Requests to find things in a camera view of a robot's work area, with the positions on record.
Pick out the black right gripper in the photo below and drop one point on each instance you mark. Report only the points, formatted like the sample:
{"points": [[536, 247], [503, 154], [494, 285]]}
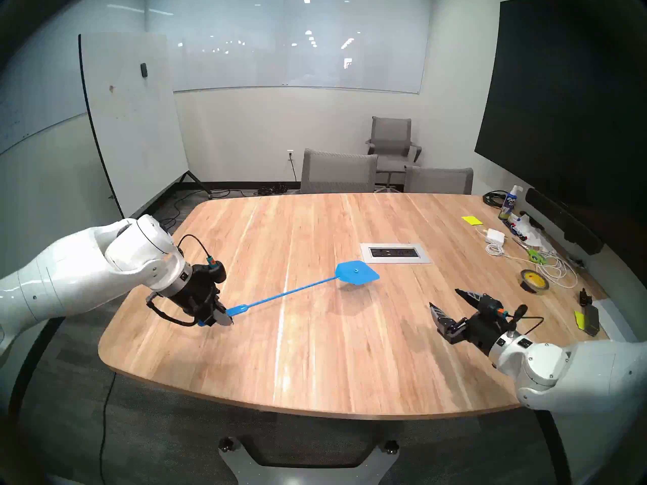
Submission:
{"points": [[480, 327]]}

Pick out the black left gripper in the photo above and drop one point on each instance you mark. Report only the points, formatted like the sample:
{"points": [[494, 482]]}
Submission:
{"points": [[199, 294]]}

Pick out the blue plastic fly swatter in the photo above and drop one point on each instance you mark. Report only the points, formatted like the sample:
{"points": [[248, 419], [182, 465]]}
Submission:
{"points": [[356, 273]]}

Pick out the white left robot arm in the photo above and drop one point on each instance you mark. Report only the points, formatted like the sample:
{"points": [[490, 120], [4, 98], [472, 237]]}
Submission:
{"points": [[76, 272]]}

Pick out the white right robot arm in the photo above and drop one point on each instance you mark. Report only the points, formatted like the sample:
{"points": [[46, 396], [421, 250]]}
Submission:
{"points": [[581, 373]]}

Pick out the black and yellow tape roll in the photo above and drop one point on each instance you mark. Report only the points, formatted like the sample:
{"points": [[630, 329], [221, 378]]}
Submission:
{"points": [[528, 286]]}

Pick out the white power adapter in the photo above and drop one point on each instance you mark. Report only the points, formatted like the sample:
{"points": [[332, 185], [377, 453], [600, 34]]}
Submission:
{"points": [[496, 236]]}

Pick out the silver table power outlet panel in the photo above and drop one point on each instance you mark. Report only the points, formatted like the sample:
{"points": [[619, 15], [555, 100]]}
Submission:
{"points": [[394, 252]]}

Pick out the yellow sticky note pad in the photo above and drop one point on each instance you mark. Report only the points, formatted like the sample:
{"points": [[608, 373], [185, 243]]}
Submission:
{"points": [[471, 220]]}

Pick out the whiteboard marker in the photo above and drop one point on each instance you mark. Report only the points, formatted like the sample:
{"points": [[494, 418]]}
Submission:
{"points": [[516, 230]]}

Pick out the whiteboard cleaner spray bottle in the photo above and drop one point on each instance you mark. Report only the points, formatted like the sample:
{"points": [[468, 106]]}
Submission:
{"points": [[508, 205]]}

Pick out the yellow-green sticky note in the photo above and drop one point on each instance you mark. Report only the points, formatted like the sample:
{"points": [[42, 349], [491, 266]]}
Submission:
{"points": [[579, 320]]}

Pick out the black base knob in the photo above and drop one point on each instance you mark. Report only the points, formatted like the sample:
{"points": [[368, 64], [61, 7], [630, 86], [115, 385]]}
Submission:
{"points": [[390, 446], [226, 444]]}

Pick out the grey mesh office chair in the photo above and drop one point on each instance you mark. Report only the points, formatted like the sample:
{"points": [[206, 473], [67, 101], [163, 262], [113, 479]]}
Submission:
{"points": [[338, 172], [438, 181]]}

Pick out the black flat device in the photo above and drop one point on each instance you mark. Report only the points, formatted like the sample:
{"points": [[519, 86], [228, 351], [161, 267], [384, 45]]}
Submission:
{"points": [[591, 320]]}

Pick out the black video sound bar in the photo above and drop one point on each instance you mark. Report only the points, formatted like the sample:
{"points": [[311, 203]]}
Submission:
{"points": [[563, 220]]}

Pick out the grey office chair with armrests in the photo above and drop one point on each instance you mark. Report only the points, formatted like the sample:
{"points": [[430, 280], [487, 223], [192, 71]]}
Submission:
{"points": [[391, 140]]}

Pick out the mobile whiteboard on black stand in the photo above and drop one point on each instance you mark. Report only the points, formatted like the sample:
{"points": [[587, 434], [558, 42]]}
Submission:
{"points": [[131, 135]]}

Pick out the large black wall screen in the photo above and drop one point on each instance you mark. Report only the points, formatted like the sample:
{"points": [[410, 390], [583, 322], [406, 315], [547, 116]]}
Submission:
{"points": [[556, 110]]}

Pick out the large glass wall board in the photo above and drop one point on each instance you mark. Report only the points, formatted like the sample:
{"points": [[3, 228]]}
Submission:
{"points": [[303, 59]]}

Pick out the wall whiteboard with writing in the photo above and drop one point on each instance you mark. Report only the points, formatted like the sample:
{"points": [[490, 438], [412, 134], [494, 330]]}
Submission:
{"points": [[30, 110]]}

